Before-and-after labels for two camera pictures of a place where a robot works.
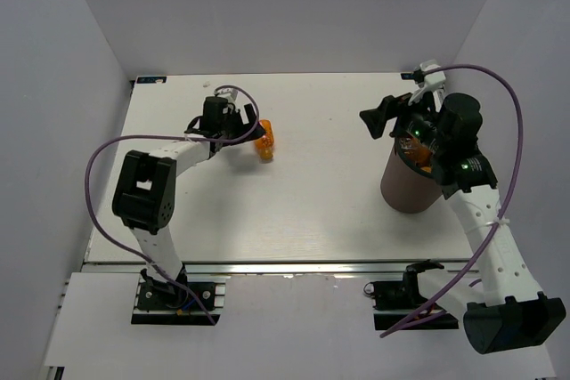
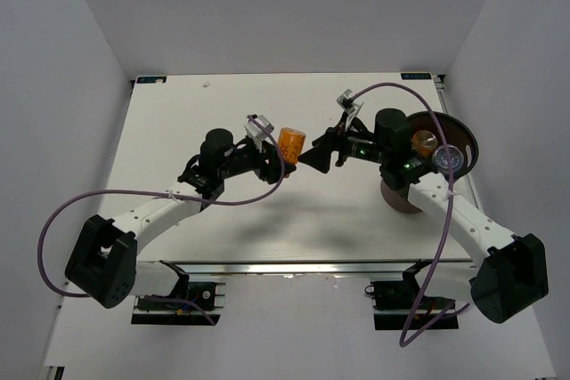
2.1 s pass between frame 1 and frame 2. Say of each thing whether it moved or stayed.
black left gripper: moved
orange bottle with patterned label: moved
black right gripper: moved
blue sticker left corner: stayed
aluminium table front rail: stayed
